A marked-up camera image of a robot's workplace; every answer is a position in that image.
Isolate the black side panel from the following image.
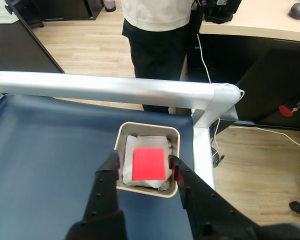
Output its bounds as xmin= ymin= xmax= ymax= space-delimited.
xmin=0 ymin=0 xmax=66 ymax=74

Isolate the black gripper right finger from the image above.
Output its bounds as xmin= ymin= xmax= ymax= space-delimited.
xmin=167 ymin=154 xmax=263 ymax=240

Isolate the black chair caster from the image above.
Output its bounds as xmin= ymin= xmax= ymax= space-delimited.
xmin=289 ymin=200 xmax=300 ymax=219

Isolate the black cable bundle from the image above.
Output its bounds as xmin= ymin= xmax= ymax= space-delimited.
xmin=210 ymin=146 xmax=225 ymax=169

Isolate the white power cable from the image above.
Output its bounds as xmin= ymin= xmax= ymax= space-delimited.
xmin=196 ymin=33 xmax=300 ymax=157

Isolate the black device on desk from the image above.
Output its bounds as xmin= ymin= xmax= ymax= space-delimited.
xmin=203 ymin=0 xmax=243 ymax=25

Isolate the person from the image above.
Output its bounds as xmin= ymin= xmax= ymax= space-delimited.
xmin=121 ymin=0 xmax=194 ymax=115

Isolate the black low cabinet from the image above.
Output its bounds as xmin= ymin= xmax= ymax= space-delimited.
xmin=32 ymin=0 xmax=105 ymax=22

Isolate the silver metal table frame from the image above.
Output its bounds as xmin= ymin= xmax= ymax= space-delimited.
xmin=0 ymin=70 xmax=246 ymax=192

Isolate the beige desk with black front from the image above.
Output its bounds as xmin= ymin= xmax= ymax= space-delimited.
xmin=186 ymin=0 xmax=300 ymax=131

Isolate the beige box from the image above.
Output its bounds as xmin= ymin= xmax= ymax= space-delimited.
xmin=114 ymin=121 xmax=181 ymax=199

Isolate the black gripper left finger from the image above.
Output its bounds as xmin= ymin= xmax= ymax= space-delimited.
xmin=64 ymin=149 xmax=128 ymax=240

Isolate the pale pink bin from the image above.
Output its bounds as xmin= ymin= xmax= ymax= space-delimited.
xmin=103 ymin=0 xmax=117 ymax=13

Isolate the white crumpled paper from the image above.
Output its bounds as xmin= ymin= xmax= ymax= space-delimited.
xmin=122 ymin=134 xmax=174 ymax=193

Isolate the red key tag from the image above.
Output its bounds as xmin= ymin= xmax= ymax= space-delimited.
xmin=278 ymin=101 xmax=300 ymax=118

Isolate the dark blue grey mat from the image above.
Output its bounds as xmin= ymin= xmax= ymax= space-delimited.
xmin=0 ymin=93 xmax=195 ymax=240

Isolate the red cube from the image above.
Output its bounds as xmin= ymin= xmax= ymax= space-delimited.
xmin=131 ymin=147 xmax=167 ymax=181

